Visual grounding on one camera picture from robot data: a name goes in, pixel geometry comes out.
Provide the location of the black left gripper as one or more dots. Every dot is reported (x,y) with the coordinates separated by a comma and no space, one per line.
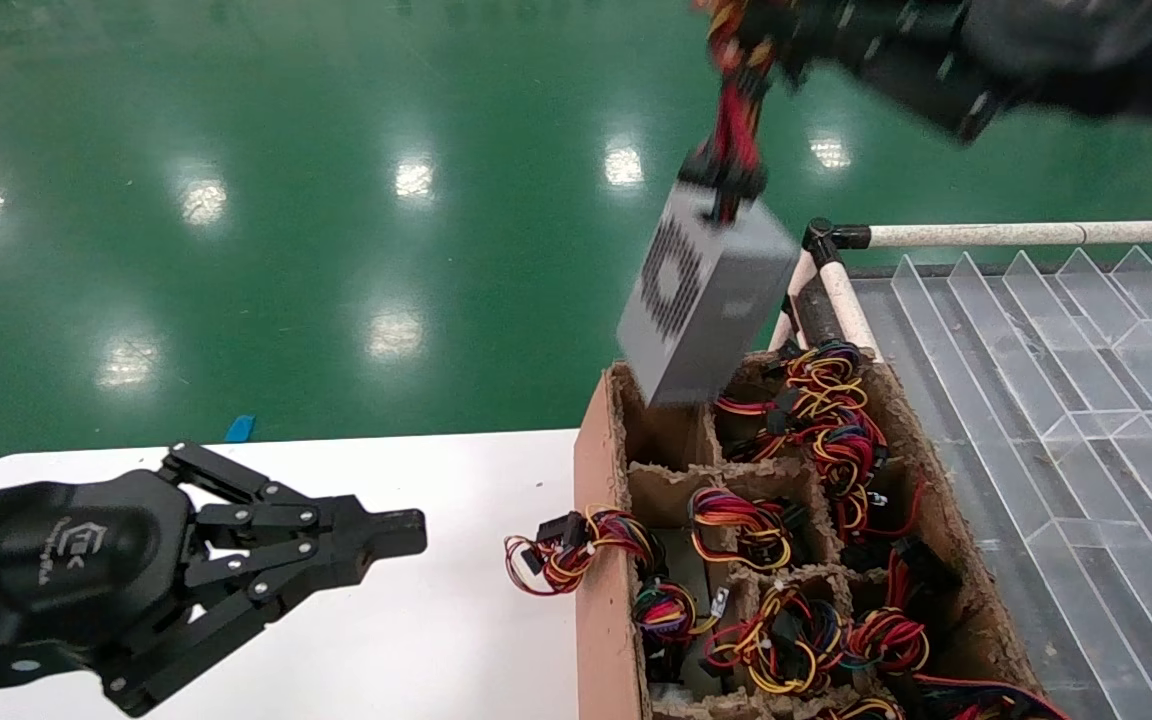
(56,570)

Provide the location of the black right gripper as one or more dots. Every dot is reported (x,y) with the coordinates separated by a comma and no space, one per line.
(926,60)

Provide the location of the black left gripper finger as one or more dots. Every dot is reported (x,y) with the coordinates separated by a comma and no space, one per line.
(386,530)

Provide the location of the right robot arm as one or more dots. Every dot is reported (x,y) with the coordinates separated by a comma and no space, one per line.
(1116,50)

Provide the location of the blue floor tape piece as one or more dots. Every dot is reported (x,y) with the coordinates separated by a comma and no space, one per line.
(239,428)

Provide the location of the black pipe joint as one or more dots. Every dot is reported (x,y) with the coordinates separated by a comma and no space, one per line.
(821,240)

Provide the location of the brown cardboard divider box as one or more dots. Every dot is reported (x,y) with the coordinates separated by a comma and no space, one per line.
(601,560)

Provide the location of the white rack leg pipe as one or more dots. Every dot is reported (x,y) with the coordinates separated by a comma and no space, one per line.
(791,300)

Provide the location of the black rack bar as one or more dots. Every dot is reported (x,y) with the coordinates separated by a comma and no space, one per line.
(818,315)

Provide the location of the clear acrylic divider tray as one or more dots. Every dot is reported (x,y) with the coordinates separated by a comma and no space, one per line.
(1036,400)

